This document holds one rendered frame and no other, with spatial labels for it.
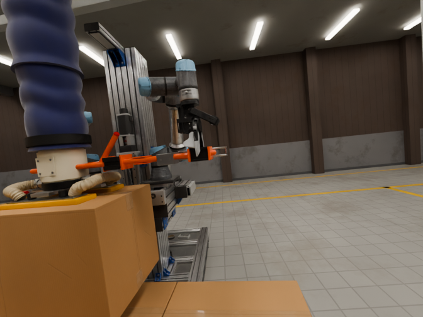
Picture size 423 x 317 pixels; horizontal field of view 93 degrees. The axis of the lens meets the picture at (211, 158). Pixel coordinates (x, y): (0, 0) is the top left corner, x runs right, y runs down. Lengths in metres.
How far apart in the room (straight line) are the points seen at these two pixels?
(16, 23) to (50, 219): 0.71
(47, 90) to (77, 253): 0.60
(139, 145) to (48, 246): 0.96
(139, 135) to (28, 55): 0.83
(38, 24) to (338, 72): 7.71
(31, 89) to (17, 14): 0.27
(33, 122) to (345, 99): 7.79
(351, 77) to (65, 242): 8.12
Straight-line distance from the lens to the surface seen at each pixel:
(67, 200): 0.88
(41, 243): 0.90
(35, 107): 1.01
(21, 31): 1.08
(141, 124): 1.63
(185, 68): 0.80
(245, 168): 6.82
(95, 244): 0.78
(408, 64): 9.02
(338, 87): 7.95
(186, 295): 1.14
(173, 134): 1.35
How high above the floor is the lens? 1.23
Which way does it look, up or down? 3 degrees down
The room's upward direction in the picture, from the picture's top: 6 degrees counter-clockwise
